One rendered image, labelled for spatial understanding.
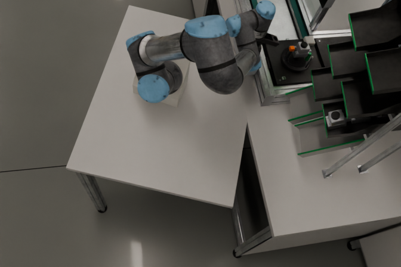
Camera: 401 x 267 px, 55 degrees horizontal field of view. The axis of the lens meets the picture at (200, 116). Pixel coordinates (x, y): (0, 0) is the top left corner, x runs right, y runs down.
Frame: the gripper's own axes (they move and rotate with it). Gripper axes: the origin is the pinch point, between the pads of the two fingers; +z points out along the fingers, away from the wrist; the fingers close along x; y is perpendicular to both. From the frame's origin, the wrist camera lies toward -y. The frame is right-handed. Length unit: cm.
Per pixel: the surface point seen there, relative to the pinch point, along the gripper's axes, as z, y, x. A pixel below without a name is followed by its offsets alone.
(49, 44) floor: 98, 110, -89
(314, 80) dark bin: -21.4, -14.9, 25.7
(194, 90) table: 12.1, 25.8, 6.8
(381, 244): 60, -69, 84
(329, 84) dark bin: -23.5, -18.9, 28.9
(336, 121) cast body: -28, -14, 46
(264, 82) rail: 2.0, -4.2, 11.4
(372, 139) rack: -28, -25, 55
